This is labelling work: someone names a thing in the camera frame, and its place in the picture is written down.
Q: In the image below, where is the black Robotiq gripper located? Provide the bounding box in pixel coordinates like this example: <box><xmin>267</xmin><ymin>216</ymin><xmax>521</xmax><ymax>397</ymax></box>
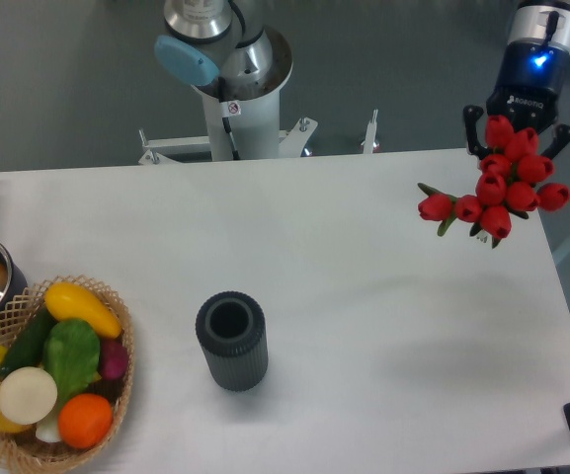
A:
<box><xmin>462</xmin><ymin>41</ymin><xmax>570</xmax><ymax>160</ymax></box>

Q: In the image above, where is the red tulip bouquet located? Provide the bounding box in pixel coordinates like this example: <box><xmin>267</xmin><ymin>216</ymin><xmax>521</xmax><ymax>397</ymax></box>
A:
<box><xmin>417</xmin><ymin>116</ymin><xmax>570</xmax><ymax>247</ymax></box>

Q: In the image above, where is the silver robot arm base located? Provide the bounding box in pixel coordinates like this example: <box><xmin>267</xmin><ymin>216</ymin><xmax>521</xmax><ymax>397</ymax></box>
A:
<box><xmin>154</xmin><ymin>1</ymin><xmax>292</xmax><ymax>100</ymax></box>

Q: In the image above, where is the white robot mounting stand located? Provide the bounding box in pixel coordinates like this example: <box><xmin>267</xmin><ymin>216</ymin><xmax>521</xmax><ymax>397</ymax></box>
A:
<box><xmin>137</xmin><ymin>83</ymin><xmax>381</xmax><ymax>166</ymax></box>

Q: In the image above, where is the dark grey ribbed vase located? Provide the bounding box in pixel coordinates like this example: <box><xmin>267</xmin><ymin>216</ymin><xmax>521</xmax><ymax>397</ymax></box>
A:
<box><xmin>195</xmin><ymin>291</ymin><xmax>269</xmax><ymax>392</ymax></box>

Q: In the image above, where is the purple red onion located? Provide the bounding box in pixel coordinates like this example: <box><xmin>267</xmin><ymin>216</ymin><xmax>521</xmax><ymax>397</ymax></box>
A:
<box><xmin>98</xmin><ymin>339</ymin><xmax>129</xmax><ymax>380</ymax></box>

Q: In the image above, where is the yellow squash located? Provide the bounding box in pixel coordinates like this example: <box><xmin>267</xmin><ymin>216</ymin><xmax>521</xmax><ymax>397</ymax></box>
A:
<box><xmin>44</xmin><ymin>281</ymin><xmax>122</xmax><ymax>339</ymax></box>

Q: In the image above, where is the green lettuce leaf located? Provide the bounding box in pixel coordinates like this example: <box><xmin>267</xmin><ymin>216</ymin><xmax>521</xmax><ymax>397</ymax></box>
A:
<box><xmin>42</xmin><ymin>319</ymin><xmax>100</xmax><ymax>409</ymax></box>

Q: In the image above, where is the orange fruit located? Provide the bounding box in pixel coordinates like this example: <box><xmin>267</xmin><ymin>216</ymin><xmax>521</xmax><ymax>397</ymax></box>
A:
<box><xmin>57</xmin><ymin>393</ymin><xmax>113</xmax><ymax>449</ymax></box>

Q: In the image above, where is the green cucumber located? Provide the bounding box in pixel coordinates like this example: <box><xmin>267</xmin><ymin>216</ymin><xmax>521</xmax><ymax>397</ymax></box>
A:
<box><xmin>0</xmin><ymin>306</ymin><xmax>56</xmax><ymax>379</ymax></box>

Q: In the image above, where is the white round onion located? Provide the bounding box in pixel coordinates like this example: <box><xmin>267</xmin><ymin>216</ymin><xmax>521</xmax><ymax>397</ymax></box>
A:
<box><xmin>0</xmin><ymin>366</ymin><xmax>57</xmax><ymax>425</ymax></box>

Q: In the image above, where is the white leek stalk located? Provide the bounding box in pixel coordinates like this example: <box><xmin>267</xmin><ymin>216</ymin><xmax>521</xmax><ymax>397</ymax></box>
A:
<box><xmin>35</xmin><ymin>407</ymin><xmax>62</xmax><ymax>443</ymax></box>

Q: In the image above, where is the black cable on stand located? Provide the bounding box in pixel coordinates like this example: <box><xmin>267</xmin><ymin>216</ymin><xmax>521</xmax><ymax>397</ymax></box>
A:
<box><xmin>217</xmin><ymin>76</ymin><xmax>241</xmax><ymax>162</ymax></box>

